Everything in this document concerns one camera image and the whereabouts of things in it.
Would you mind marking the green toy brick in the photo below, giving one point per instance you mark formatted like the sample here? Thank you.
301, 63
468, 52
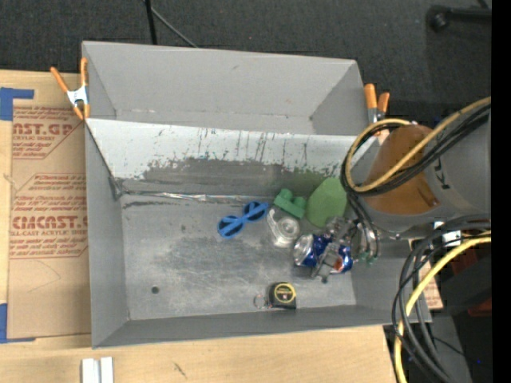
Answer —
288, 202

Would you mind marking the grey metal bin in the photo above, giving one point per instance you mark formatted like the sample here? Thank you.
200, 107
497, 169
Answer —
207, 253

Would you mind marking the blue crushed drink can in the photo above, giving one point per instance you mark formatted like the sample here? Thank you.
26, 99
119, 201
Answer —
307, 249

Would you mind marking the black cylinder on white bracket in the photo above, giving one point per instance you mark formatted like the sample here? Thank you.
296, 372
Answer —
451, 236

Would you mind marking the black and yellow tape measure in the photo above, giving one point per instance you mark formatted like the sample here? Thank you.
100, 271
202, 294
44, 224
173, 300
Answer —
283, 294

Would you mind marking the brown cardboard board red print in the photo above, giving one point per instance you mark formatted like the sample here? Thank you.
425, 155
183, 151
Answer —
48, 198

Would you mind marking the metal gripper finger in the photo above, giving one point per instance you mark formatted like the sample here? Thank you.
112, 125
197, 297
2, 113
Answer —
328, 261
338, 226

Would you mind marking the clear glass jar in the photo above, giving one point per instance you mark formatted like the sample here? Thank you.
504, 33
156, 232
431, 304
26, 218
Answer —
284, 230

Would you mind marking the blue sunglasses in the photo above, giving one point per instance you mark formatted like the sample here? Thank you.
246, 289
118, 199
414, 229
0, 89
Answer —
235, 225

